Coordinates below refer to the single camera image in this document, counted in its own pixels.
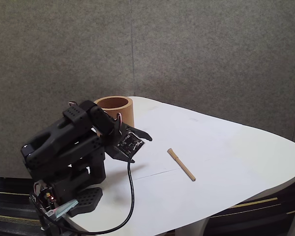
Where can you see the tan wooden pen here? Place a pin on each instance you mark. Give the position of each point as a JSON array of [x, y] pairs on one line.
[[180, 164]]

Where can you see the brown cork pen holder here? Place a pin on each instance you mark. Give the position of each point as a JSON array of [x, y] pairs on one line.
[[124, 110]]

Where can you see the grey metal table clamp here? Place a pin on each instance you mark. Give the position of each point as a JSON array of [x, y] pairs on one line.
[[64, 209]]

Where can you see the bare camera circuit board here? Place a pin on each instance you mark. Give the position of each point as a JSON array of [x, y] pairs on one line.
[[130, 143]]

